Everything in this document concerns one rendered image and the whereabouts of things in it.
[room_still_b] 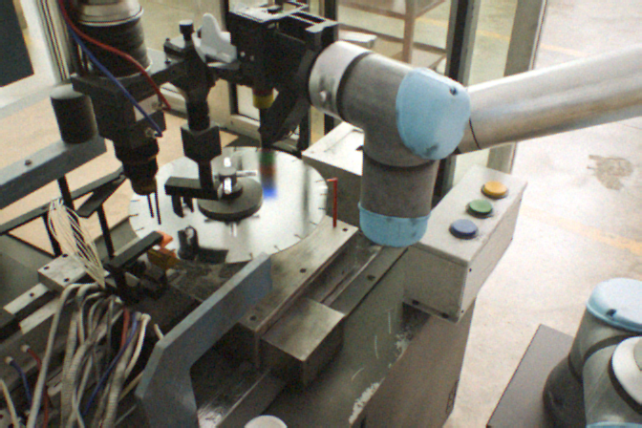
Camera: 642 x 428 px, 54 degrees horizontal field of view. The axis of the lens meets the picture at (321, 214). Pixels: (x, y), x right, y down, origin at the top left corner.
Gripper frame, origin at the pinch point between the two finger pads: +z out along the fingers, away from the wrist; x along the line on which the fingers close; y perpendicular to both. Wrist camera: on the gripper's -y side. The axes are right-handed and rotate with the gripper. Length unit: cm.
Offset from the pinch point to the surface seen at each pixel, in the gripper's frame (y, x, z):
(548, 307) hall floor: -126, -121, -13
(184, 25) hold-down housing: 1.7, 0.6, 4.0
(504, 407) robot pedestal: -51, -17, -41
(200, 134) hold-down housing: -13.0, 1.4, 2.7
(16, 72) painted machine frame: -2.5, 18.0, 16.0
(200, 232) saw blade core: -30.7, 2.6, 4.6
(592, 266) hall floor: -126, -152, -15
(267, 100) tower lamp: -27.0, -30.5, 24.4
